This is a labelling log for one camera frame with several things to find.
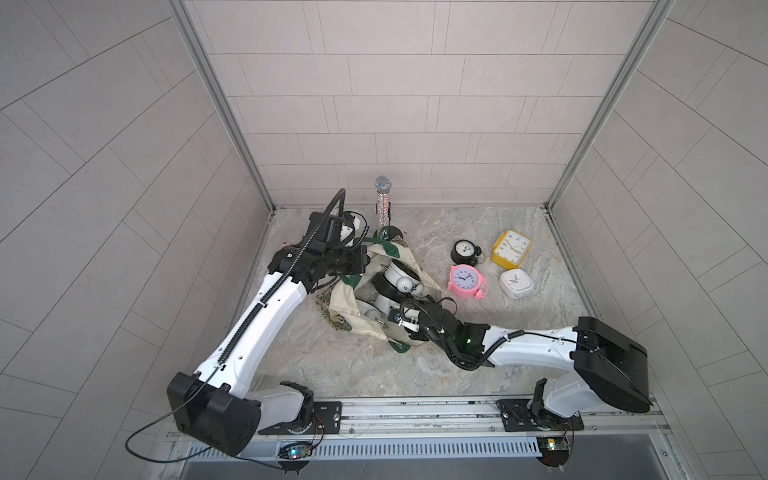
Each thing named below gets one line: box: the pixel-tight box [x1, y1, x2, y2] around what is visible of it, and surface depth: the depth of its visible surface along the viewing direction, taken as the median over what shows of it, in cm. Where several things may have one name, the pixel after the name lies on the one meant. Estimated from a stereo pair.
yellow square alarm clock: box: [491, 230, 532, 269], surface depth 104 cm
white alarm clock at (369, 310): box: [356, 299, 385, 322], surface depth 80 cm
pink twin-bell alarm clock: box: [447, 264, 488, 300], surface depth 95 cm
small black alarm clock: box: [450, 239, 482, 266], surface depth 101 cm
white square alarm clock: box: [499, 268, 534, 299], surface depth 94 cm
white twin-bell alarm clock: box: [384, 258, 424, 296], surface depth 86 cm
